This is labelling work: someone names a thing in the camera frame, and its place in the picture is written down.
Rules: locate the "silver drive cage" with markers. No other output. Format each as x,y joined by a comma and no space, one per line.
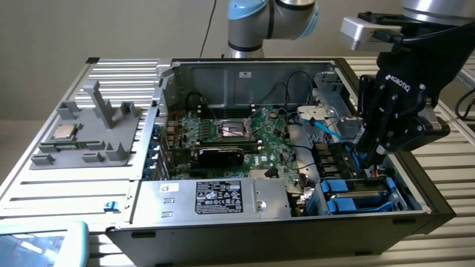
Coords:
329,94

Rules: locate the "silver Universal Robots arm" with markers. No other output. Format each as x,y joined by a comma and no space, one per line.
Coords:
252,25

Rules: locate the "blue panel latch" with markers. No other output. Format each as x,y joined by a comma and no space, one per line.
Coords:
110,207

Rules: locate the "silver CPU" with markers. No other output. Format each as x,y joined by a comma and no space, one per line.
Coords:
68,131

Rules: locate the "grey disk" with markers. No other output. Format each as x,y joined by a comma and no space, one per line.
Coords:
361,200

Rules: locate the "black open PC case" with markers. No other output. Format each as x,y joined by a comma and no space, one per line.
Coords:
259,239

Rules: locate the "blue disk bay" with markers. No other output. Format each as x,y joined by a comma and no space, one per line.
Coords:
335,186

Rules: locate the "CPU socket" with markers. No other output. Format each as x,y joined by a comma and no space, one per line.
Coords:
235,128

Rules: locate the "installed black RAM sticks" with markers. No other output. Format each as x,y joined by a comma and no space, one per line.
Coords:
229,111

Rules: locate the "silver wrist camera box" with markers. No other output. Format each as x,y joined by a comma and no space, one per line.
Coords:
357,33

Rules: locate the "grey parts rack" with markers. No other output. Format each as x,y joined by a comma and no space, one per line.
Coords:
92,139

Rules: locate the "silver power supply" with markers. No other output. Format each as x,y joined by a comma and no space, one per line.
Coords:
177,200

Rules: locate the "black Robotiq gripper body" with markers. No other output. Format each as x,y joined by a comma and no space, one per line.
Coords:
419,66

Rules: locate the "silver chipset heatsink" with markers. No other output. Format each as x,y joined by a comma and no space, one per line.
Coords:
257,173

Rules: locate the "green motherboard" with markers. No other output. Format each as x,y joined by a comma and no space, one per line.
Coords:
273,139

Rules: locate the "green RAM stick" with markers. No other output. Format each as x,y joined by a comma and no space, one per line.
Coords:
70,145

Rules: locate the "black graphics card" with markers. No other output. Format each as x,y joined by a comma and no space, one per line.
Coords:
220,158

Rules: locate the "silver case side panel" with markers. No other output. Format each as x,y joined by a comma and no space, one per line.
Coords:
73,192

